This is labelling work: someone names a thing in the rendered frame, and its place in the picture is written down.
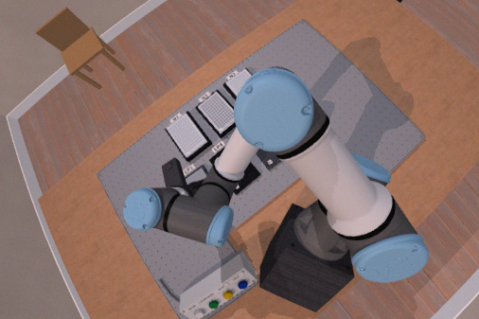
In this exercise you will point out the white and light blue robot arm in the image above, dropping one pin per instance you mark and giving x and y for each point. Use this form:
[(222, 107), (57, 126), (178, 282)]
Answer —
[(274, 111)]

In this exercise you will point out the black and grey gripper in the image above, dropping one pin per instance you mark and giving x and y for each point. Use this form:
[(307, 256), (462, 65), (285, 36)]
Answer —
[(191, 190)]

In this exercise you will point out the white button panel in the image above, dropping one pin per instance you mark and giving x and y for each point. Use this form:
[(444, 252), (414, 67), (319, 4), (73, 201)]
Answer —
[(217, 287)]

